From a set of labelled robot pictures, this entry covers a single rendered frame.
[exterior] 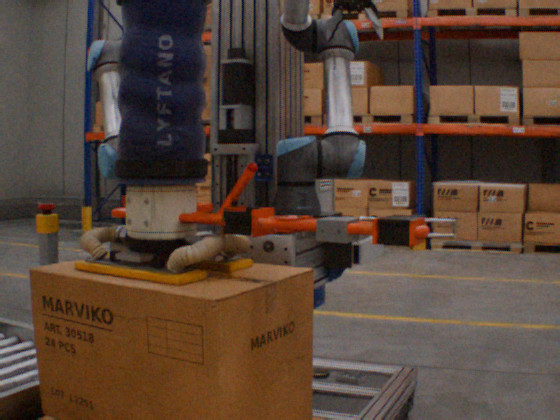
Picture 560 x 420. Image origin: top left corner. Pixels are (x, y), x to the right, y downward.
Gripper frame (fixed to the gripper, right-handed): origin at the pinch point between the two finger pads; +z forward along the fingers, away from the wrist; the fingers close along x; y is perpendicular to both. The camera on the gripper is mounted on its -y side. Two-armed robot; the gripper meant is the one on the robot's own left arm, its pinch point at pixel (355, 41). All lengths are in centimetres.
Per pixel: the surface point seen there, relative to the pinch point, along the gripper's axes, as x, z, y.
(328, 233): 8, 46, 43
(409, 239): 25, 46, 46
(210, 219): -21, 45, 40
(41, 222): -130, 55, -16
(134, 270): -36, 56, 49
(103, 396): -44, 86, 54
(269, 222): -6, 44, 41
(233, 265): -20, 56, 31
